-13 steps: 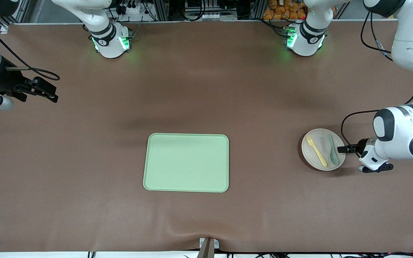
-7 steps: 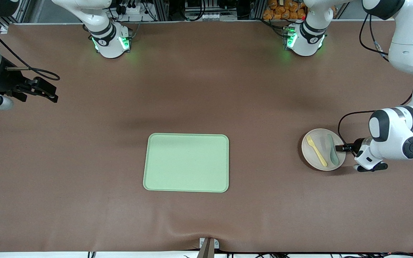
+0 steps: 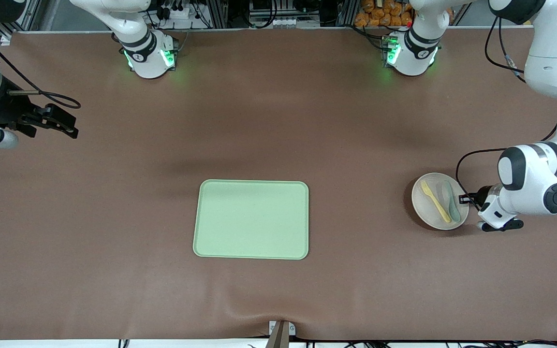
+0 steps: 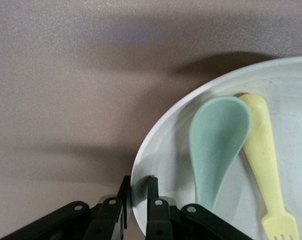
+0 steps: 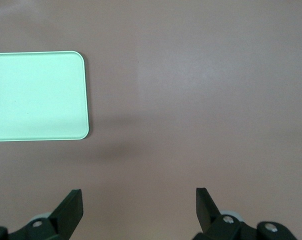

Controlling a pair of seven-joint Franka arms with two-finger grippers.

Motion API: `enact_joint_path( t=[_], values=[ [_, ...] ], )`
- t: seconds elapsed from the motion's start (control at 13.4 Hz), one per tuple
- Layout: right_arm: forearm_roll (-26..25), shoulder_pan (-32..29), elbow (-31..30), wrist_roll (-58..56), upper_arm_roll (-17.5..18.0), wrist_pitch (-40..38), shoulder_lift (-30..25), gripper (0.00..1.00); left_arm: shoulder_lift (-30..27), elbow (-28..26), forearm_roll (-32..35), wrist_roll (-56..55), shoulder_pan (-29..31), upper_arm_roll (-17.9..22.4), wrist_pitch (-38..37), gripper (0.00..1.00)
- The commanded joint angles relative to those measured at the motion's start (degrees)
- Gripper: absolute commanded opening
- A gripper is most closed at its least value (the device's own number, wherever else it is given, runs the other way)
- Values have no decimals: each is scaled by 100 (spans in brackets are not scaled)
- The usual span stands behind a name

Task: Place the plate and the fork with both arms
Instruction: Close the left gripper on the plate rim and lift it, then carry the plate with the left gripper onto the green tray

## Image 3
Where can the light green rectangular tray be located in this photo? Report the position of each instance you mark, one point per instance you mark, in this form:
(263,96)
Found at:
(249,220)

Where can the beige round plate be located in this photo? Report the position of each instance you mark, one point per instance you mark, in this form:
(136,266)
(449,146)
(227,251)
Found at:
(428,212)

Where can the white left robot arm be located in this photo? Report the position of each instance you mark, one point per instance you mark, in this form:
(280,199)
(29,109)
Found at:
(554,63)

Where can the teal green plastic spoon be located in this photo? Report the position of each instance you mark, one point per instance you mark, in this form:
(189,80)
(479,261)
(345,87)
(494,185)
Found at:
(452,205)

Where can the brown table cover mat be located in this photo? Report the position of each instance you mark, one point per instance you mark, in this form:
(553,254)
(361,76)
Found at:
(356,290)

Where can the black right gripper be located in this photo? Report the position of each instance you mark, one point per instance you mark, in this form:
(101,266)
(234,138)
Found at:
(8,112)

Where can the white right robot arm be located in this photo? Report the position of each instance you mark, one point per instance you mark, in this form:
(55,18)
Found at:
(148,63)

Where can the yellow plastic fork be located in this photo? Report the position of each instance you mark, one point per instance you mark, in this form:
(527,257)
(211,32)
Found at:
(435,200)

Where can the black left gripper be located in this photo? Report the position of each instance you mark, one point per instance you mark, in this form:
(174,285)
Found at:
(479,197)

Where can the metal table edge bracket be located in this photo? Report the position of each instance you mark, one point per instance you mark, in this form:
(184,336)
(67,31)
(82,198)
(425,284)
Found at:
(281,336)

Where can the white power strip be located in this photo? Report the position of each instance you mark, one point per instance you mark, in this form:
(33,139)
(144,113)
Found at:
(182,13)

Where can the aluminium frame rail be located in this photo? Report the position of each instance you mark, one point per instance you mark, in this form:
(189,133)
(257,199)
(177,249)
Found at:
(5,37)

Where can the orange netted items pile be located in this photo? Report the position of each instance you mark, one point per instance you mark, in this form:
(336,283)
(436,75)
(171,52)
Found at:
(380,14)

